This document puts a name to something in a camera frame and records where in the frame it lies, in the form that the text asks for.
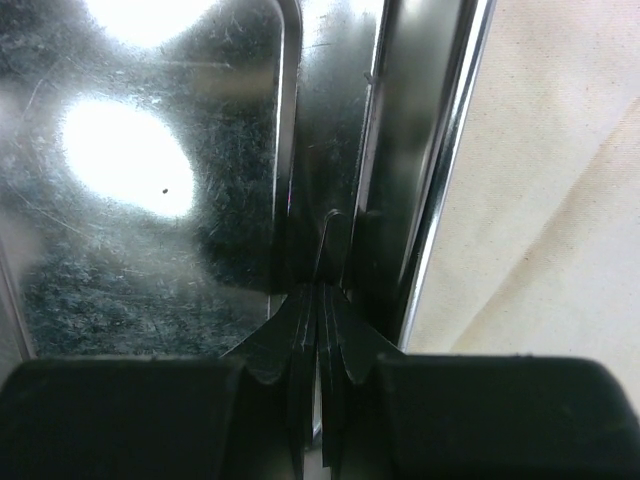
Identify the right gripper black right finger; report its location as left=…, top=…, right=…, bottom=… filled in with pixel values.
left=319, top=285, right=639, bottom=479

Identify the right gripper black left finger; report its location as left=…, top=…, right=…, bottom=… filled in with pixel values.
left=1, top=285, right=317, bottom=479

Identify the steel instrument tray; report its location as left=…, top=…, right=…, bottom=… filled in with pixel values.
left=1, top=1, right=494, bottom=374

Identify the beige cloth wrap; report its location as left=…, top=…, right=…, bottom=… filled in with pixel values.
left=409, top=1, right=639, bottom=401

